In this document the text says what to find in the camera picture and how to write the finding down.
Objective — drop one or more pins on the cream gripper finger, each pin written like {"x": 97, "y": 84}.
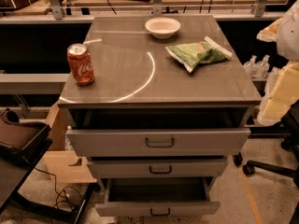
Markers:
{"x": 281, "y": 92}
{"x": 269, "y": 33}

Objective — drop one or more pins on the white paper bowl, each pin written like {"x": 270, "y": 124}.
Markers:
{"x": 162, "y": 27}

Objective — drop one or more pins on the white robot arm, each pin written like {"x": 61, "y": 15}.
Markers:
{"x": 287, "y": 45}

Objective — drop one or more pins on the red coke can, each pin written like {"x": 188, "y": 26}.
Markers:
{"x": 79, "y": 60}

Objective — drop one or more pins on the black office chair base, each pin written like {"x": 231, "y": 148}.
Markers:
{"x": 263, "y": 190}

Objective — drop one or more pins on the clear plastic bottle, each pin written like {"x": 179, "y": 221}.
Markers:
{"x": 249, "y": 65}
{"x": 261, "y": 68}

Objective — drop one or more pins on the green chip bag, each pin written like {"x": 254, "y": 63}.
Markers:
{"x": 194, "y": 54}

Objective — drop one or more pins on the grey drawer cabinet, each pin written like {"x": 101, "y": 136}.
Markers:
{"x": 134, "y": 70}

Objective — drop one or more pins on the top grey drawer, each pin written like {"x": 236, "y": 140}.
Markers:
{"x": 158, "y": 132}

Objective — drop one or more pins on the grey drawer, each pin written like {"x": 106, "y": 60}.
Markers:
{"x": 157, "y": 168}
{"x": 158, "y": 132}
{"x": 156, "y": 197}

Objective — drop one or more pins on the middle grey drawer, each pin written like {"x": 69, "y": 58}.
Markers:
{"x": 157, "y": 168}

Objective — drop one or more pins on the bottom grey drawer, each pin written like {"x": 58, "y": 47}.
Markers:
{"x": 156, "y": 197}

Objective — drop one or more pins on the cardboard box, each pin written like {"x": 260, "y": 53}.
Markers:
{"x": 68, "y": 167}

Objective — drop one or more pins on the brown chair seat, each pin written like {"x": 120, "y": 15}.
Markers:
{"x": 22, "y": 142}

